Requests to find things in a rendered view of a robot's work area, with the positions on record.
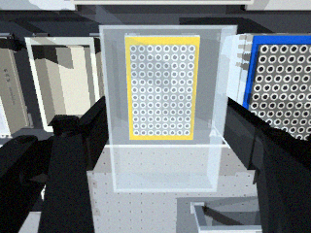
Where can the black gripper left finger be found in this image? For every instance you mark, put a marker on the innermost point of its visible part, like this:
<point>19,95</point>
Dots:
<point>59,163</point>

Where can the black rectangular nest plate with white rg label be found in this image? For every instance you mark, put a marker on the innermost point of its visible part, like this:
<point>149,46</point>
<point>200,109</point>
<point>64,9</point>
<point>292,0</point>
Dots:
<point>38,205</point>

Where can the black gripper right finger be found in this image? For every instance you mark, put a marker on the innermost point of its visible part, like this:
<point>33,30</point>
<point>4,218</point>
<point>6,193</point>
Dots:
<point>283,169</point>

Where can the grey perforated base plate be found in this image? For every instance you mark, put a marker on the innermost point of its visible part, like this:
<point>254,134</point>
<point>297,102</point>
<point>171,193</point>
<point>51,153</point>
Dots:
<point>235,202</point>

